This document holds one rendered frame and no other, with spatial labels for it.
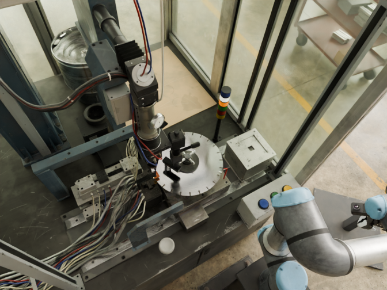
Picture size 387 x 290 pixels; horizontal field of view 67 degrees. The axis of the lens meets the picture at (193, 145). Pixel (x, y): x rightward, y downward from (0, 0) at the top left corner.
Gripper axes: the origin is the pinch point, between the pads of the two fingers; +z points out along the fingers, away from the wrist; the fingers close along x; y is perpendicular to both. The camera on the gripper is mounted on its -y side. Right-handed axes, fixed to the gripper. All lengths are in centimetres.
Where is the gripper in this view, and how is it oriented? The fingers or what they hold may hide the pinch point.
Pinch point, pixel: (357, 224)
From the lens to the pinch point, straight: 150.0
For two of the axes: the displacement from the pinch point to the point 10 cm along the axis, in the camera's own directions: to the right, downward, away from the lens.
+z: -0.7, 5.3, 8.4
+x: 3.4, -7.8, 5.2
